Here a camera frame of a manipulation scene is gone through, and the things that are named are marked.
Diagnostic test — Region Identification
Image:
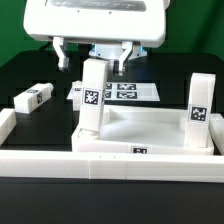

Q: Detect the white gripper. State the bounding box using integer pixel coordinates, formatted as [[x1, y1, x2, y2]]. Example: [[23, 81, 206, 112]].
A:
[[23, 0, 167, 74]]

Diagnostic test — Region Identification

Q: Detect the white desk tabletop tray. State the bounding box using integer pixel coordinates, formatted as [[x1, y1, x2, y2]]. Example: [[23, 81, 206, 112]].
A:
[[71, 105, 214, 155]]

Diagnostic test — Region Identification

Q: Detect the white marker sheet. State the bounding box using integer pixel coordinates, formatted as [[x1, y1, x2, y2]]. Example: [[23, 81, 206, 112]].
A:
[[66, 82, 161, 102]]

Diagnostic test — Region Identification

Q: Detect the white U-shaped fence frame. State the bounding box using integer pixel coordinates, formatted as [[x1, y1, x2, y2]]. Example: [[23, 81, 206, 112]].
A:
[[0, 109, 224, 183]]

